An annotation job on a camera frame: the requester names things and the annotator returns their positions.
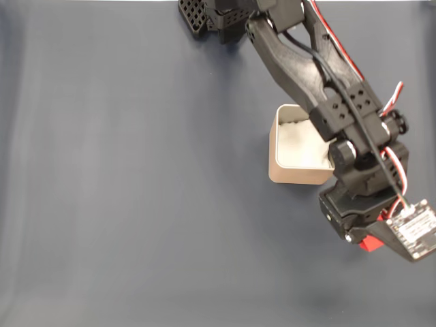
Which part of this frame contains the white crumpled tissue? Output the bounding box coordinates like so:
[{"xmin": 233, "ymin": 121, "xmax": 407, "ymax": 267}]
[{"xmin": 278, "ymin": 117, "xmax": 333, "ymax": 168}]

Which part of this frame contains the red cube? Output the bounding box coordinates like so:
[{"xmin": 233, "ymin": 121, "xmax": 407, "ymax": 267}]
[{"xmin": 359, "ymin": 233, "xmax": 386, "ymax": 253}]

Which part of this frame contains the red white black servo wire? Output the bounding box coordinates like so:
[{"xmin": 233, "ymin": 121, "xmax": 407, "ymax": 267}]
[{"xmin": 301, "ymin": 0, "xmax": 409, "ymax": 222}]

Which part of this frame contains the beige square box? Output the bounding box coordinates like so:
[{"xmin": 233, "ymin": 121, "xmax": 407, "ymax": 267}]
[{"xmin": 268, "ymin": 104, "xmax": 334, "ymax": 186}]

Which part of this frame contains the black camera cable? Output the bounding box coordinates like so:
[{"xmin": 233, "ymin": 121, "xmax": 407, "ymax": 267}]
[{"xmin": 284, "ymin": 30, "xmax": 415, "ymax": 215}]

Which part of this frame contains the camera circuit board on mount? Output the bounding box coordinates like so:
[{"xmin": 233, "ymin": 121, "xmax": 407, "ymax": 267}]
[{"xmin": 350, "ymin": 199, "xmax": 436, "ymax": 263}]

